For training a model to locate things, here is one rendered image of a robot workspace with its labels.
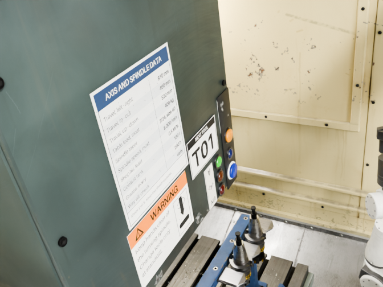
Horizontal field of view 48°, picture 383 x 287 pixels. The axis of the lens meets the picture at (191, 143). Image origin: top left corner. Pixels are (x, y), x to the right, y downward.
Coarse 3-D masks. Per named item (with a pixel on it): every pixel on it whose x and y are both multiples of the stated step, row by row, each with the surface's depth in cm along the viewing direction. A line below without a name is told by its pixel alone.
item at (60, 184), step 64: (0, 0) 35; (64, 0) 41; (128, 0) 49; (192, 0) 61; (0, 64) 36; (64, 64) 42; (128, 64) 51; (192, 64) 64; (0, 128) 37; (64, 128) 44; (192, 128) 67; (0, 192) 42; (64, 192) 45; (192, 192) 71; (0, 256) 51; (64, 256) 46; (128, 256) 57
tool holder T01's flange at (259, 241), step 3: (246, 231) 129; (264, 231) 127; (246, 234) 128; (264, 234) 127; (246, 237) 126; (249, 237) 126; (261, 237) 126; (264, 237) 126; (246, 240) 128; (249, 240) 126; (252, 240) 125; (255, 240) 125; (258, 240) 125; (261, 240) 125; (252, 243) 125; (255, 243) 125; (258, 243) 125; (261, 243) 126; (264, 243) 127; (261, 246) 126
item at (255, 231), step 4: (252, 220) 123; (256, 220) 123; (248, 224) 125; (252, 224) 124; (256, 224) 123; (248, 228) 126; (252, 228) 124; (256, 228) 124; (260, 228) 125; (248, 232) 126; (252, 232) 125; (256, 232) 124; (260, 232) 125; (252, 236) 125; (256, 236) 125; (260, 236) 126
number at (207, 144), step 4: (212, 128) 73; (208, 132) 72; (212, 132) 73; (208, 136) 72; (212, 136) 74; (204, 140) 71; (208, 140) 72; (212, 140) 74; (200, 144) 70; (204, 144) 71; (208, 144) 73; (212, 144) 74; (200, 148) 70; (204, 148) 72; (208, 148) 73; (212, 148) 74; (204, 152) 72; (208, 152) 73; (212, 152) 75; (204, 156) 72; (208, 156) 73; (204, 160) 72
